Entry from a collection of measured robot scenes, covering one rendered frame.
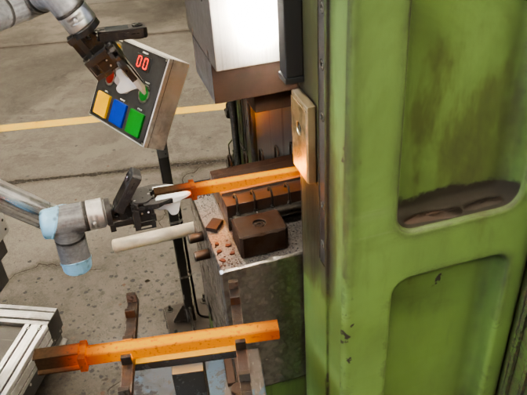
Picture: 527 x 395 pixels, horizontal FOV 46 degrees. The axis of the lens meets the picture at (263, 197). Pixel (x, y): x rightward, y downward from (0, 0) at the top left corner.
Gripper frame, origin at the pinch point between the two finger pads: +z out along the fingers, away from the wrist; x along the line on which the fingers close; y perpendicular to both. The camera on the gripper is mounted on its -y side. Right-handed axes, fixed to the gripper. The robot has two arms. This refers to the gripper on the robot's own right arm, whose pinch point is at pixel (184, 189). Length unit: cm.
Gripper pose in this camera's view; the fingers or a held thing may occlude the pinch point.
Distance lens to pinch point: 156.8
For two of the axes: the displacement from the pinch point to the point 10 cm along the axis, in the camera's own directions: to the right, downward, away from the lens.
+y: 0.4, 8.3, 5.6
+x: 2.9, 5.2, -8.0
